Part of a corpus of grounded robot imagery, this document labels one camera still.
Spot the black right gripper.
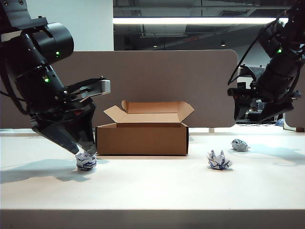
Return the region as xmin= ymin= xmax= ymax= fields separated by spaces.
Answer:
xmin=227 ymin=86 xmax=302 ymax=123

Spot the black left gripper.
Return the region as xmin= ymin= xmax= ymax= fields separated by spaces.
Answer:
xmin=29 ymin=97 xmax=98 ymax=156

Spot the white blue paper ball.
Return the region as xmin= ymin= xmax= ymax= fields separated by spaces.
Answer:
xmin=231 ymin=139 xmax=251 ymax=153
xmin=206 ymin=149 xmax=234 ymax=171
xmin=75 ymin=152 xmax=98 ymax=171

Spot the open brown cardboard box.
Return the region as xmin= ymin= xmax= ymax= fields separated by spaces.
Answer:
xmin=95 ymin=100 xmax=195 ymax=156

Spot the narrow grey desk partition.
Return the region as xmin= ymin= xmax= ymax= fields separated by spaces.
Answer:
xmin=283 ymin=68 xmax=305 ymax=132

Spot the wide grey desk partition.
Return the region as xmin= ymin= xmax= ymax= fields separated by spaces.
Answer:
xmin=0 ymin=49 xmax=239 ymax=130

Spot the long ceiling light strip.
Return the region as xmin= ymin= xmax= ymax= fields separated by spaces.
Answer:
xmin=112 ymin=16 xmax=289 ymax=25

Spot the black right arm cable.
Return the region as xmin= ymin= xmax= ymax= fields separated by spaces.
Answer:
xmin=227 ymin=14 xmax=286 ymax=85

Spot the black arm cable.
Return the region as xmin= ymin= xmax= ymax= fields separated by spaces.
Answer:
xmin=227 ymin=14 xmax=286 ymax=85
xmin=0 ymin=71 xmax=31 ymax=116

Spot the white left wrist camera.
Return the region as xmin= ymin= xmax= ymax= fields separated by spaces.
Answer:
xmin=65 ymin=75 xmax=112 ymax=103

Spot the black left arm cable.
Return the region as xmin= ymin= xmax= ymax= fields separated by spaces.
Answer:
xmin=0 ymin=71 xmax=31 ymax=116

